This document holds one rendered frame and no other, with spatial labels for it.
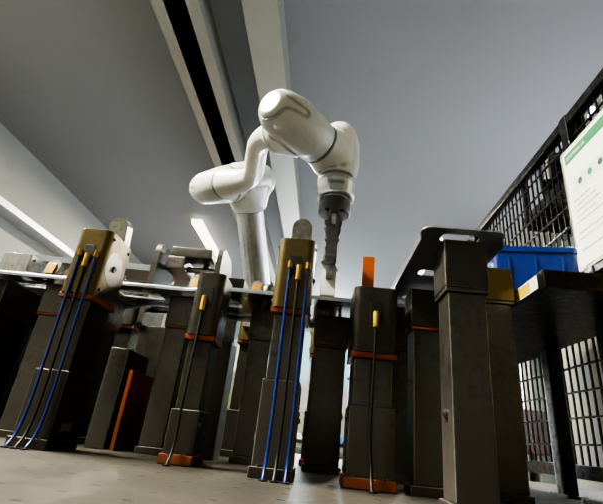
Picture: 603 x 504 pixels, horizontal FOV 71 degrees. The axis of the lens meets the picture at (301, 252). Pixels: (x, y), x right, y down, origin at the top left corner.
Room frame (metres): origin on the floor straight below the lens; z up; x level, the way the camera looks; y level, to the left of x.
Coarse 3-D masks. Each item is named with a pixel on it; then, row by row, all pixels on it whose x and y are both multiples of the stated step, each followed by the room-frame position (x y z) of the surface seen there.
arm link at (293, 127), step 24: (288, 96) 0.68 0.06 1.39; (264, 120) 0.71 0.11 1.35; (288, 120) 0.69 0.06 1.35; (312, 120) 0.71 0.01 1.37; (264, 144) 0.82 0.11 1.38; (288, 144) 0.75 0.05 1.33; (312, 144) 0.75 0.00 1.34; (264, 168) 1.00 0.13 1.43; (216, 192) 1.17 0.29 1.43; (240, 192) 1.14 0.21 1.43
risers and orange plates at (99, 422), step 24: (120, 360) 0.82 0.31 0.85; (144, 360) 0.90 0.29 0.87; (216, 360) 0.86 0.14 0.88; (120, 384) 0.82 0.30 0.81; (144, 384) 0.89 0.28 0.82; (216, 384) 0.86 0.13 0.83; (96, 408) 0.82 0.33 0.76; (120, 408) 0.82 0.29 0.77; (144, 408) 0.92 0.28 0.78; (216, 408) 0.86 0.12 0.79; (96, 432) 0.82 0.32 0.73; (120, 432) 0.83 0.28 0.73; (216, 432) 0.86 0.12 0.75; (216, 456) 0.89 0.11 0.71
